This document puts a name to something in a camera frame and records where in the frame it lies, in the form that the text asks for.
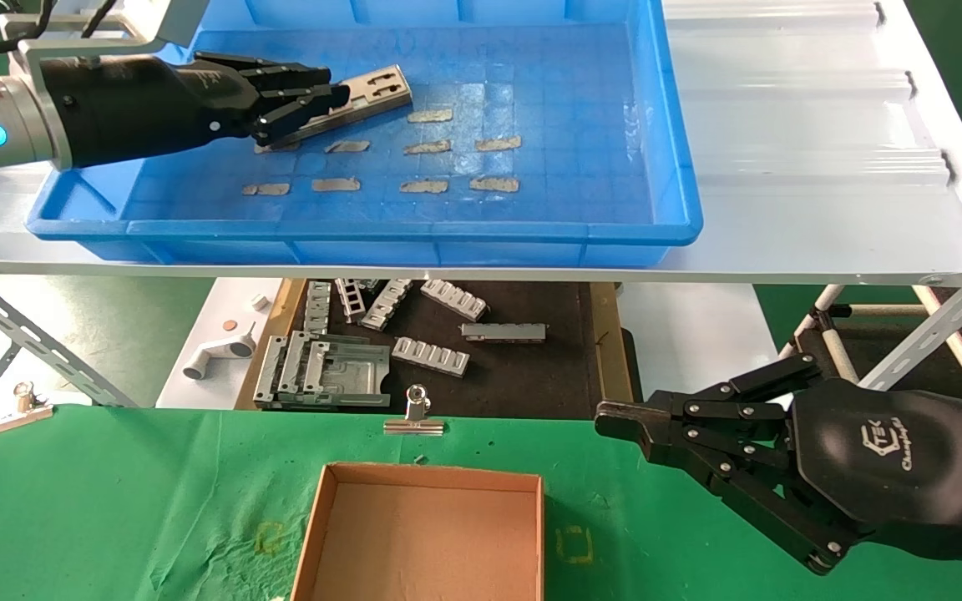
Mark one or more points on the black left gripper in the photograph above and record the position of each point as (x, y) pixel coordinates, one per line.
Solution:
(139, 104)

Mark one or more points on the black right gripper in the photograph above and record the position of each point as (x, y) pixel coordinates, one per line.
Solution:
(890, 467)

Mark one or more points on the silver slotted shield plate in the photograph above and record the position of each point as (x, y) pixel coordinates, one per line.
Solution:
(381, 90)

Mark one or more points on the wooden framed black tray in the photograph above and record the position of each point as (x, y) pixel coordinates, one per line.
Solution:
(531, 376)

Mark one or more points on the blue plastic tray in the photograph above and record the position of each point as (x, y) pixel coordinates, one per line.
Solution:
(531, 83)

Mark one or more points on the brown cardboard box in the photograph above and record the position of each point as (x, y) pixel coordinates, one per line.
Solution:
(414, 517)

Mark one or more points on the grey tape scrap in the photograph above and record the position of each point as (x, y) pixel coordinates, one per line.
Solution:
(262, 151)
(424, 186)
(336, 184)
(266, 189)
(347, 147)
(427, 148)
(498, 143)
(494, 184)
(431, 116)

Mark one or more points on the white pipe rack black joints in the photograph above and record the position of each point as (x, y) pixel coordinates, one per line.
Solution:
(827, 298)

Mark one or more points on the green cloth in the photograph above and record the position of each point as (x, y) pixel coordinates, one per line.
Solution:
(514, 442)

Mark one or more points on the small white cube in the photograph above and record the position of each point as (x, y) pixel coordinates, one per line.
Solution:
(260, 301)

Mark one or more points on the grey slotted metal part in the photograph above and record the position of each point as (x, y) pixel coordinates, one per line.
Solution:
(350, 299)
(454, 299)
(317, 305)
(387, 302)
(431, 356)

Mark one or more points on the perforated steel angle brace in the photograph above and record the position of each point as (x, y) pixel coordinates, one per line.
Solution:
(924, 340)
(47, 355)

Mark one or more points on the grey flat metal bar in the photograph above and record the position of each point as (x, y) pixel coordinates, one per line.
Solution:
(503, 332)

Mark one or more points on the white plastic pipe fitting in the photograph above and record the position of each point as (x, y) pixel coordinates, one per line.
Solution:
(218, 355)

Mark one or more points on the large grey metal plate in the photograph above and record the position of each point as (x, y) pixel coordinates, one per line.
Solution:
(351, 371)

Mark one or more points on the silver binder clip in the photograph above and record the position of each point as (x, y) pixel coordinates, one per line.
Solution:
(416, 415)
(22, 409)

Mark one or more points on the white corrugated shelf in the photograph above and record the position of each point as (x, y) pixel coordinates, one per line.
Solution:
(782, 125)

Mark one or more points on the left wrist camera housing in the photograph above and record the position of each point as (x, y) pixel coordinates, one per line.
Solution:
(164, 21)

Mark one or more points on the grey metal bracket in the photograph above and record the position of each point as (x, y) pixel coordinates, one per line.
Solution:
(297, 363)
(269, 367)

